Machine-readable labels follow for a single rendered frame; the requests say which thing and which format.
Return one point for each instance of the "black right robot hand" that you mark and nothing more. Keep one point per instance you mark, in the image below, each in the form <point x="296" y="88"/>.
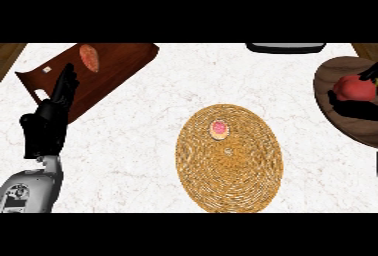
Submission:
<point x="357" y="109"/>

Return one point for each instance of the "red bell pepper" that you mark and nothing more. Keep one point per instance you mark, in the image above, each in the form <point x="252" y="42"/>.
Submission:
<point x="355" y="88"/>

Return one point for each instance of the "brown wooden bowl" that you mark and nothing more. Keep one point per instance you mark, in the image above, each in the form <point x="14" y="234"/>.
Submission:
<point x="340" y="70"/>

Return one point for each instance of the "small white cube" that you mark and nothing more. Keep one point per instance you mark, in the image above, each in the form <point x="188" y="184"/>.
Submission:
<point x="48" y="69"/>

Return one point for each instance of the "woven yellow oval placemat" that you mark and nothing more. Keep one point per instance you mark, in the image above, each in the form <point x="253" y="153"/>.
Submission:
<point x="231" y="170"/>

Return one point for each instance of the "orange-brown sweet potato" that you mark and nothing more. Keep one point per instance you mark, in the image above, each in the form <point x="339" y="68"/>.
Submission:
<point x="89" y="58"/>

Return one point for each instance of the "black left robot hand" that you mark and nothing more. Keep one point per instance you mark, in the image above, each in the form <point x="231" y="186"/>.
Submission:
<point x="45" y="133"/>

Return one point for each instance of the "dark red wooden cutting board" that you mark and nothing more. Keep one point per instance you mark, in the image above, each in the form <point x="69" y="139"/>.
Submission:
<point x="120" y="61"/>

